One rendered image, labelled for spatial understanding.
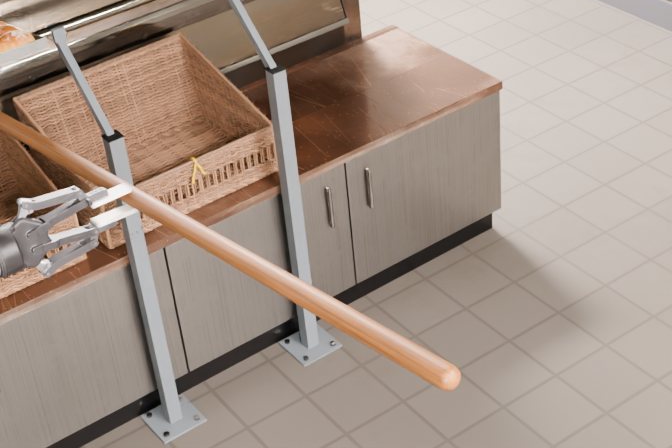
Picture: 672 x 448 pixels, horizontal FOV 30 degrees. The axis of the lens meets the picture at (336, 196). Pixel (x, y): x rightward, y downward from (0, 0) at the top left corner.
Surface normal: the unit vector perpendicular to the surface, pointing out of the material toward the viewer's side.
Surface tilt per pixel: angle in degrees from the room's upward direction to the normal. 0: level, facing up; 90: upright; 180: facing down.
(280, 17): 70
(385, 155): 90
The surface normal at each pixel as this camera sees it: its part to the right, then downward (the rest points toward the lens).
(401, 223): 0.59, 0.41
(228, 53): 0.52, 0.11
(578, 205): -0.08, -0.83
